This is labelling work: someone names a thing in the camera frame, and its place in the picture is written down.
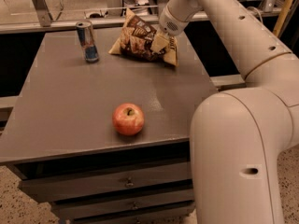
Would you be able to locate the brown chip bag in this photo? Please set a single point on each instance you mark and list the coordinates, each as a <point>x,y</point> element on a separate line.
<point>136,38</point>

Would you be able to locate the metal railing frame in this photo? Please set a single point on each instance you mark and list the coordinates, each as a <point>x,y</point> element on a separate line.
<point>28,16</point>

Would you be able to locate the grey drawer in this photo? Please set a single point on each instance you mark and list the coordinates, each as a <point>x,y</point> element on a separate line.
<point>99,208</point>
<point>66,187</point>
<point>140,216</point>

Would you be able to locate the blue silver energy drink can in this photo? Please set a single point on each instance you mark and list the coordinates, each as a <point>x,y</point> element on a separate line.
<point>86,40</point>

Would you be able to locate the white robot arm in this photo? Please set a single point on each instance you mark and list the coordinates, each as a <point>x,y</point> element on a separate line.
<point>237,135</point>

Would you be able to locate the top grey drawer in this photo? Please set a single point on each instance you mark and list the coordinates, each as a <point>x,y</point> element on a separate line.
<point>66,187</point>

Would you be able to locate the red apple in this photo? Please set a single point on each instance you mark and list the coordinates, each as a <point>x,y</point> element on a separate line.
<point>128,119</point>

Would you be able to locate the middle grey drawer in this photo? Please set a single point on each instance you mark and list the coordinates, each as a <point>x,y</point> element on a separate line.
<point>99,208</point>

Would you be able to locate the bottom grey drawer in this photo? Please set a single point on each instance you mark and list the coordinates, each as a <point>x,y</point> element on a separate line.
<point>140,216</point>

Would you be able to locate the grey drawer cabinet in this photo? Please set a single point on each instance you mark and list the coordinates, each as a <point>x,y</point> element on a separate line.
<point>61,123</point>

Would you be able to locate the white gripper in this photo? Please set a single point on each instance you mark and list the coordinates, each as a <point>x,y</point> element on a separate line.
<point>172,24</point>

